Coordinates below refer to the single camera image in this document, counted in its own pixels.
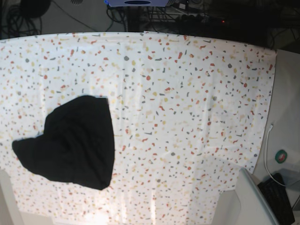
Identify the black t-shirt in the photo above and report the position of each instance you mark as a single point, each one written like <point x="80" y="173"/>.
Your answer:
<point x="77" y="145"/>

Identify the terrazzo patterned tablecloth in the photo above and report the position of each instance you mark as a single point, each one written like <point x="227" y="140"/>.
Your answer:
<point x="187" y="112"/>

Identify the green tape roll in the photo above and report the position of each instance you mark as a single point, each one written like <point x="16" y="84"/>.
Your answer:
<point x="281" y="156"/>

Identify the grey laptop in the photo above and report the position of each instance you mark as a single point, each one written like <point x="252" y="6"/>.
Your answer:
<point x="254" y="209"/>

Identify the black keyboard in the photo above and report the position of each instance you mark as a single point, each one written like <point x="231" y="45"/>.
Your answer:
<point x="277" y="198"/>

